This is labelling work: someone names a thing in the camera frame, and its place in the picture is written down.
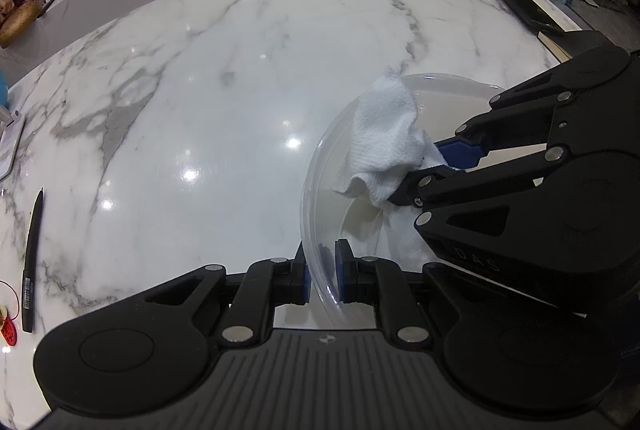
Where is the white flat box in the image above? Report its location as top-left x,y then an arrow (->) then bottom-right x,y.
0,110 -> 26,181

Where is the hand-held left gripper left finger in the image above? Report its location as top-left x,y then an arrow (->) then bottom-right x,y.
140,242 -> 310,347

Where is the white cloth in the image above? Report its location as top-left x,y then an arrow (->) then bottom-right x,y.
332,74 -> 451,271

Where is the brown plush toy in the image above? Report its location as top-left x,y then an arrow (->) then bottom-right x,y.
0,0 -> 42,49

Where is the clear plastic bowl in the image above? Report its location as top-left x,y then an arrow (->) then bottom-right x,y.
299,72 -> 507,330

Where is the black pen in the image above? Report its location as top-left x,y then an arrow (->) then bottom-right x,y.
21,188 -> 45,334

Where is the black notebook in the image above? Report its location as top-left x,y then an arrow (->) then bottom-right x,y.
537,30 -> 626,61

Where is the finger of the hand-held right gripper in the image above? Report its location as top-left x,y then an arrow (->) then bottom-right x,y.
386,148 -> 562,257
433,46 -> 632,171

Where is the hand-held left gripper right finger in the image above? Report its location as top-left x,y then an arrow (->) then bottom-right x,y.
334,239 -> 501,347

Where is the red keychain tag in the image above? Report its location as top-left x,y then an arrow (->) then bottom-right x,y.
0,280 -> 27,349

